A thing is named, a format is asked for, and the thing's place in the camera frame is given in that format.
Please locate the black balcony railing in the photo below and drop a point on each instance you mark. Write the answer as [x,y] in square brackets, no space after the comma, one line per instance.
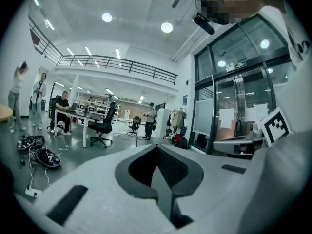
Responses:
[174,80]

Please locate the black framed glass door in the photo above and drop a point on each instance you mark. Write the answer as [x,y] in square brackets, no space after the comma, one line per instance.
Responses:
[229,99]

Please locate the dark red glossy object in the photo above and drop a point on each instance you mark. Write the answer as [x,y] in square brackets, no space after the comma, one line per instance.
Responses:
[178,138]

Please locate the black office chair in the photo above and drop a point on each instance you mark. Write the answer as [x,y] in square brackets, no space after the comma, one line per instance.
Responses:
[107,116]
[136,121]
[52,103]

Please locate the blue wall sign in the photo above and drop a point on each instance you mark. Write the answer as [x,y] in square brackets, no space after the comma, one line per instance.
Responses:
[185,100]

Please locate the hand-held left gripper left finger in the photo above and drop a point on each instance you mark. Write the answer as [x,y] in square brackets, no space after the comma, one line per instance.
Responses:
[102,191]

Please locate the black head-mounted camera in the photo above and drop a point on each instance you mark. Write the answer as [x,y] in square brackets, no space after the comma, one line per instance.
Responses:
[204,24]

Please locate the coat rack with clothes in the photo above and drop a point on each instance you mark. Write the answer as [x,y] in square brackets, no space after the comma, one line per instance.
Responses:
[178,118]

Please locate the round wooden table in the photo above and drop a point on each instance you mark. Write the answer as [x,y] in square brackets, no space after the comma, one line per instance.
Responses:
[5,113]

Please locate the round ceiling light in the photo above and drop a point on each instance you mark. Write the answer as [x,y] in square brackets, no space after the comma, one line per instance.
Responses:
[167,27]
[107,17]

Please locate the white power strip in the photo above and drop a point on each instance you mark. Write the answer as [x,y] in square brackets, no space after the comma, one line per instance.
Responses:
[33,192]

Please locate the person's head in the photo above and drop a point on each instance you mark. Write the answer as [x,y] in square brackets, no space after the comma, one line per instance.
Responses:
[231,1]

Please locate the white cabinet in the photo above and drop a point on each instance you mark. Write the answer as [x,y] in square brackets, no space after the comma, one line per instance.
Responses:
[163,121]

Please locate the white printed shirt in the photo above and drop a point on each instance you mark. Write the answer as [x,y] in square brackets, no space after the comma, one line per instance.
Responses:
[287,179]

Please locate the dark red banner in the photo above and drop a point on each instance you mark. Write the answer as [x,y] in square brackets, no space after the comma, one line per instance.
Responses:
[35,38]

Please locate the white framed desk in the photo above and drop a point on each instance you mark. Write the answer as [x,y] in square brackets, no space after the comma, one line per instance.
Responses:
[80,113]

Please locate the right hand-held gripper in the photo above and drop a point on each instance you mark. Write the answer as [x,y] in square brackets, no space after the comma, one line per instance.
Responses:
[276,128]

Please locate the laptop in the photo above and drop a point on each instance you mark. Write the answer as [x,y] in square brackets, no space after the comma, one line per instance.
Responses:
[74,106]

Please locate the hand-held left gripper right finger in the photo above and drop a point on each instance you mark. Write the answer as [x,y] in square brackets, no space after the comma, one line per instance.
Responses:
[214,191]

